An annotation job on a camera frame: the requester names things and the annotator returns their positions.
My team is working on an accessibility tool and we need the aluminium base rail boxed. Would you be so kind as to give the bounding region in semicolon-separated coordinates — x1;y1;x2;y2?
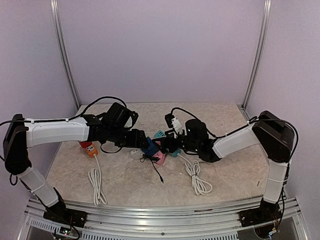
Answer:
15;197;311;240

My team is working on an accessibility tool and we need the white cable of teal strip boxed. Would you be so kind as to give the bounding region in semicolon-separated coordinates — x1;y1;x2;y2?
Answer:
178;152;213;196

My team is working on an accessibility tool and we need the right aluminium frame post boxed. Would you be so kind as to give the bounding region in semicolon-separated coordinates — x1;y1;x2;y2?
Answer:
241;0;272;111

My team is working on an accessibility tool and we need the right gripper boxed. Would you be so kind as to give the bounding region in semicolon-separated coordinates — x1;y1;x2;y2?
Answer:
151;129;200;154

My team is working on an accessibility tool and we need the orange power strip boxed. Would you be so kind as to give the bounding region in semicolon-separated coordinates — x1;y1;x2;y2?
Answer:
84;144;99;158

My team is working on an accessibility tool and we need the blue cube socket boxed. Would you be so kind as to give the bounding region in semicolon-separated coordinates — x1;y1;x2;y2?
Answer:
141;137;159;156

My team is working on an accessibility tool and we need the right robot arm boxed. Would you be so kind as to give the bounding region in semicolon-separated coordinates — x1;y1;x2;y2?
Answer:
153;110;299;227

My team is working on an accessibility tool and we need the white cable of orange strip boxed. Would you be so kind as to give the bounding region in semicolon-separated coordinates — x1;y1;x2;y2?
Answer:
89;154;108;207

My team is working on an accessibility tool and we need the aluminium frame post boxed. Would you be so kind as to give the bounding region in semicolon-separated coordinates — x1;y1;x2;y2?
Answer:
49;0;81;109
241;0;272;111

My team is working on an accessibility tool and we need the white USB charger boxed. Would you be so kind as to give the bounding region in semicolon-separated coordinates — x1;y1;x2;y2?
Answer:
130;149;143;160

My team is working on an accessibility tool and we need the teal power strip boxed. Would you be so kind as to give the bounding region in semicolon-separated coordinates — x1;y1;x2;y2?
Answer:
152;130;181;158

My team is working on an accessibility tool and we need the red cube socket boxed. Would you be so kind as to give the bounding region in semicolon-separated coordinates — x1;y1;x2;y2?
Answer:
79;141;92;149

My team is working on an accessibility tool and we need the pink triangular power strip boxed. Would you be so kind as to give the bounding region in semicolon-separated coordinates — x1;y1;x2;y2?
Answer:
151;141;166;165

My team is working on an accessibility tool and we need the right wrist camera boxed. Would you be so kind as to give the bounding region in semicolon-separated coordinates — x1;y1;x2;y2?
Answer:
164;113;183;135

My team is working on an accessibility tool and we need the left aluminium frame post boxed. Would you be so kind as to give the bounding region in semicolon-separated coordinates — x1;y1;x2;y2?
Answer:
49;0;81;109

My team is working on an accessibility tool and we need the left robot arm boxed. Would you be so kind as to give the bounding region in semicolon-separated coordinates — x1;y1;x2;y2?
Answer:
3;102;149;224

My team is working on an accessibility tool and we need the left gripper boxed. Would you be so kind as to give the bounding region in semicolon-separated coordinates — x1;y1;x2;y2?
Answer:
108;125;148;148

